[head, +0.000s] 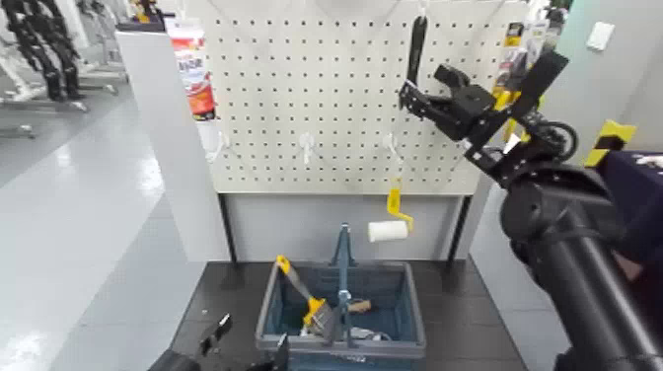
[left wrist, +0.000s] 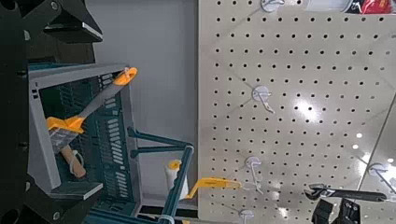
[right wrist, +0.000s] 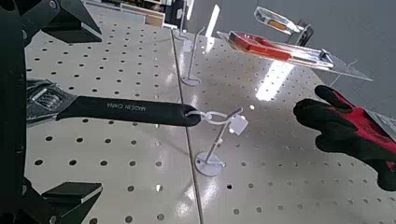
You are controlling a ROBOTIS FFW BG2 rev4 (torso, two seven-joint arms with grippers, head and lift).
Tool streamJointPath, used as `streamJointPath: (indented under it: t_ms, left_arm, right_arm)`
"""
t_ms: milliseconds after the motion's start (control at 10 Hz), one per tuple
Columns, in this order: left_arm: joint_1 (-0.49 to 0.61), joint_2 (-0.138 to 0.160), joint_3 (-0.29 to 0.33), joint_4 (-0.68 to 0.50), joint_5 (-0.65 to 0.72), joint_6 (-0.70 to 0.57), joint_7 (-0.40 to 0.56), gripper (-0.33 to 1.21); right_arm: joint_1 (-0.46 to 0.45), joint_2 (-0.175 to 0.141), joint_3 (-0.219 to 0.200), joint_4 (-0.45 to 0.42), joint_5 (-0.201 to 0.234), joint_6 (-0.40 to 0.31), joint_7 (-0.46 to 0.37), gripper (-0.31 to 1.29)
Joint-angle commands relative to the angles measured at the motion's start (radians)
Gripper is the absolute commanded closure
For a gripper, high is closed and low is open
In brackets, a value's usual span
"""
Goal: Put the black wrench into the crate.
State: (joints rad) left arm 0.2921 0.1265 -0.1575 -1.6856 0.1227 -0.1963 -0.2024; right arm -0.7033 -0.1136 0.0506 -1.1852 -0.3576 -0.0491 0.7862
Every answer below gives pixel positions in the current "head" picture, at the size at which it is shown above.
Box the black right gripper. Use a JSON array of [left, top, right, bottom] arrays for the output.
[[399, 63, 514, 151]]

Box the beige pegboard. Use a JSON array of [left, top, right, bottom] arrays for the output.
[[198, 0, 530, 197]]

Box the round-base metal pegboard hook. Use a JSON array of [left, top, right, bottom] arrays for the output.
[[299, 131, 317, 166], [383, 133, 405, 166]]

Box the grey partition panel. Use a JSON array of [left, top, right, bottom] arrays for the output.
[[114, 28, 232, 262]]

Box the paint roller yellow handle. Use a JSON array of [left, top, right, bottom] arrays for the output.
[[367, 178, 415, 244]]

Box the black cable loop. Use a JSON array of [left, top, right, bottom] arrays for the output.
[[538, 119, 580, 163]]

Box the grey stand base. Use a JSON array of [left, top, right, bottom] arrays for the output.
[[0, 95, 89, 114]]

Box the yellow-handled scraper tool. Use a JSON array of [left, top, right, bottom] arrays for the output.
[[275, 254, 337, 343]]

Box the yellow black packaged tool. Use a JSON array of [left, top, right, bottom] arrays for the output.
[[504, 20, 526, 49]]

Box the white wall switch plate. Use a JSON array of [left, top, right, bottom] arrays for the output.
[[586, 20, 617, 52]]

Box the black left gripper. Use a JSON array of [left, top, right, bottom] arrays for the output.
[[150, 312, 291, 371]]

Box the white packaged item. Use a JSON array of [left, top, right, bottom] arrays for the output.
[[524, 19, 552, 71]]

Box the red white sealant tube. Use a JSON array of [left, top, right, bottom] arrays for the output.
[[165, 18, 225, 157]]

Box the silver metal tool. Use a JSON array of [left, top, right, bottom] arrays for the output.
[[351, 327, 393, 342]]

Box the teal crate with grey rim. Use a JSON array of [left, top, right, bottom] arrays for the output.
[[255, 259, 427, 371]]

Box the black wrench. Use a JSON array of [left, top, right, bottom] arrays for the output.
[[405, 14, 429, 87]]

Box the yellow black device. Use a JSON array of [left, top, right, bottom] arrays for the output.
[[115, 0, 167, 33]]

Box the yellow hanging tool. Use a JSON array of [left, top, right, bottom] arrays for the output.
[[491, 85, 545, 144]]

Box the grey panel under pegboard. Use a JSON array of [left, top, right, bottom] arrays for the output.
[[225, 193, 465, 262]]

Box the black pegboard stand leg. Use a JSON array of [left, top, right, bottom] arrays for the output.
[[217, 193, 241, 265], [446, 195, 473, 262]]

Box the black humanoid robot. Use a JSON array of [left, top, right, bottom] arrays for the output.
[[0, 0, 84, 103]]

